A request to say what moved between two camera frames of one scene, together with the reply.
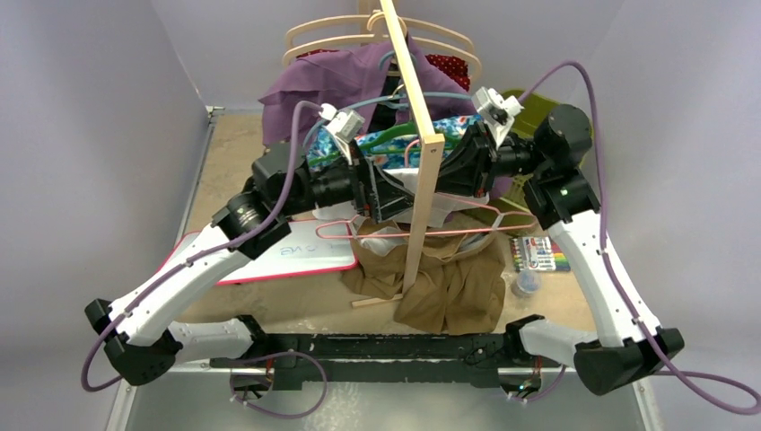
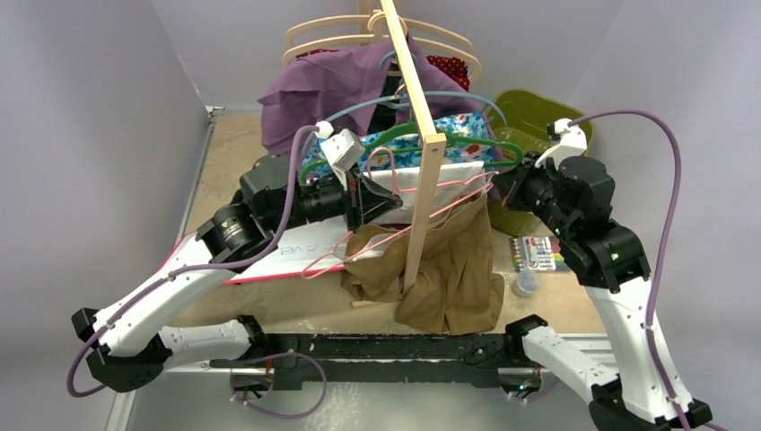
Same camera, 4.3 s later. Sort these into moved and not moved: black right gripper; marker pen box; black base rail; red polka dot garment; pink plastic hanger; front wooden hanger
Moved: black right gripper; pink plastic hanger
Not moved: front wooden hanger; black base rail; marker pen box; red polka dot garment
